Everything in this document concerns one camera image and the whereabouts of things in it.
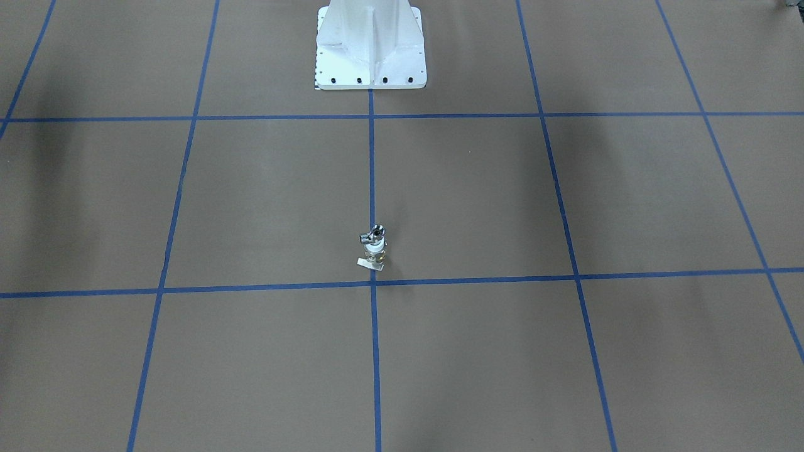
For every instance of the chrome threaded pipe fitting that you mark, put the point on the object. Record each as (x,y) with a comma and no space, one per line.
(373,238)

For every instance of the white brass PPR valve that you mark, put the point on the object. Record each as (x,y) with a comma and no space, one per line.
(374,257)

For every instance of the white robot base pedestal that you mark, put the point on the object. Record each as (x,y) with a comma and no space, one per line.
(370,45)

